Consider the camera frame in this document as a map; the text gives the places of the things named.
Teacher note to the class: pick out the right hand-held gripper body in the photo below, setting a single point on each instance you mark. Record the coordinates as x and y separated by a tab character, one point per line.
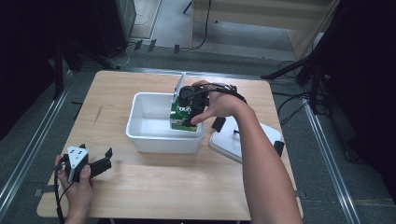
194	99

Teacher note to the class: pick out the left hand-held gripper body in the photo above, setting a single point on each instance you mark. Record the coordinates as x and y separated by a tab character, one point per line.
76	157

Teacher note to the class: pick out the green cardboard box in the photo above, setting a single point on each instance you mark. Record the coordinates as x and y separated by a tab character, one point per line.
178	112

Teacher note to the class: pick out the white plastic storage box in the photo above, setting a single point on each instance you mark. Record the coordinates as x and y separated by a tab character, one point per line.
149	137

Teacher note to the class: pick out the white lid with black latches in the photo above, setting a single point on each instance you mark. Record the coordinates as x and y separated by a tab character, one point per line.
227	143

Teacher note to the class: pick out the person's right hand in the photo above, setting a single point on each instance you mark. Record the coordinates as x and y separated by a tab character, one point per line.
222	104

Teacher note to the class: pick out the person's left hand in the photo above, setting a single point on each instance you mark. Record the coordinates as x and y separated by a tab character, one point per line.
77	196

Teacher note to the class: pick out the grey tape strip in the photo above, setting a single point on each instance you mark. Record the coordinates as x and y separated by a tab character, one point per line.
43	190

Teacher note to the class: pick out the black tape strip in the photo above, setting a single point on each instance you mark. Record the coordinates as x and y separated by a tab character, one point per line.
176	48
152	45
138	45

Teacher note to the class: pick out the black metal stand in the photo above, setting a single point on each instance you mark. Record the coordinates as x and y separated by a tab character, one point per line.
59	68

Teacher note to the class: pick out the light wooden cabinet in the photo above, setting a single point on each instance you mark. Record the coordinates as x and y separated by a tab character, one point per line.
249	18

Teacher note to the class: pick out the black curtain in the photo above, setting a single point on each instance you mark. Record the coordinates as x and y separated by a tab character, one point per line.
367	77
21	62

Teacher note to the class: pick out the dark metal cabinet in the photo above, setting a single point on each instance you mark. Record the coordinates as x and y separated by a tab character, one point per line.
115	21

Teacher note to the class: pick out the black tripod stand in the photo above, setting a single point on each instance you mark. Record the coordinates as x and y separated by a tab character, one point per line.
306	67

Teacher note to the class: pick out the metal floor rail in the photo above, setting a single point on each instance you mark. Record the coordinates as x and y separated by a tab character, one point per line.
31	149
218	74
330	161

